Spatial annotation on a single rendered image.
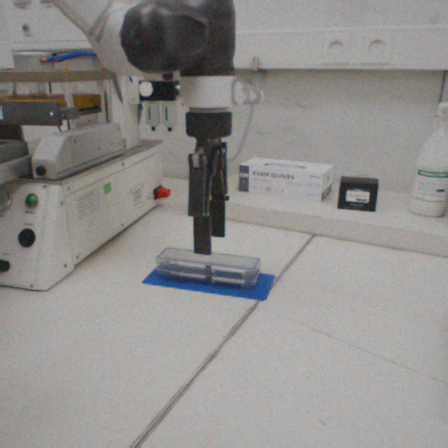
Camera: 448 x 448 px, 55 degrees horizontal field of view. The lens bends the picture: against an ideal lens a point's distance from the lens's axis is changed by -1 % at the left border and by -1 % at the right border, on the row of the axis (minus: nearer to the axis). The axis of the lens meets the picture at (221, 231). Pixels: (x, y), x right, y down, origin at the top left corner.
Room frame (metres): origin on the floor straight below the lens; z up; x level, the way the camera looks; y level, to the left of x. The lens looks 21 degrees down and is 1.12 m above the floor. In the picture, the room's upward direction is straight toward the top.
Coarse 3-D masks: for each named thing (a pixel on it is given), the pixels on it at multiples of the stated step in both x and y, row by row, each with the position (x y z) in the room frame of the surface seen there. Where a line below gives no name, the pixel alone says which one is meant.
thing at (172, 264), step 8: (168, 264) 0.70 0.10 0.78; (176, 264) 0.69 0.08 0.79; (184, 264) 0.68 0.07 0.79; (192, 264) 0.68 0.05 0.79; (200, 264) 0.68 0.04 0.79; (208, 272) 0.68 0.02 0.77; (216, 272) 0.68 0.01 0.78; (224, 272) 0.67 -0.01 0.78; (232, 272) 0.66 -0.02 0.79; (240, 272) 0.66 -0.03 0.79; (248, 272) 0.65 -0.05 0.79
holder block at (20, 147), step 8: (0, 144) 0.76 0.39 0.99; (8, 144) 0.72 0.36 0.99; (16, 144) 0.74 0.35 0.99; (24, 144) 0.76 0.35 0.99; (0, 152) 0.70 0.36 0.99; (8, 152) 0.72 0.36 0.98; (16, 152) 0.73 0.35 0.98; (24, 152) 0.75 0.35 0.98; (0, 160) 0.70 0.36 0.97; (8, 160) 0.71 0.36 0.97
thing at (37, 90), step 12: (36, 84) 0.94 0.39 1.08; (0, 96) 0.97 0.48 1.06; (12, 96) 0.97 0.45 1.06; (24, 96) 0.93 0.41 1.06; (36, 96) 0.94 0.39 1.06; (48, 96) 0.93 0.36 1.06; (60, 96) 0.93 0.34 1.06; (72, 96) 0.93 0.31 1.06; (84, 96) 0.95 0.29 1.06; (96, 96) 1.00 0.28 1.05; (84, 108) 0.95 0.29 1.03; (96, 108) 1.00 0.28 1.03
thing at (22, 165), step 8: (16, 160) 0.72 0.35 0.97; (24, 160) 0.74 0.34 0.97; (0, 168) 0.68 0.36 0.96; (8, 168) 0.70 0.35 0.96; (16, 168) 0.71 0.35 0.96; (24, 168) 0.73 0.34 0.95; (32, 168) 0.75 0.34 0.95; (0, 176) 0.68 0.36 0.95; (8, 176) 0.69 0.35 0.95; (16, 176) 0.71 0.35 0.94
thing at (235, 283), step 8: (160, 264) 0.72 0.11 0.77; (160, 272) 0.70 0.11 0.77; (168, 272) 0.70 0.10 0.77; (176, 272) 0.69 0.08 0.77; (192, 280) 0.69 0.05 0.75; (200, 280) 0.69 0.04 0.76; (208, 280) 0.68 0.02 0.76; (216, 280) 0.67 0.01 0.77; (224, 280) 0.67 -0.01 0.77; (232, 280) 0.66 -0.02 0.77; (240, 280) 0.66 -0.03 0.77; (256, 280) 0.66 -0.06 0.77; (248, 288) 0.67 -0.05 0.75
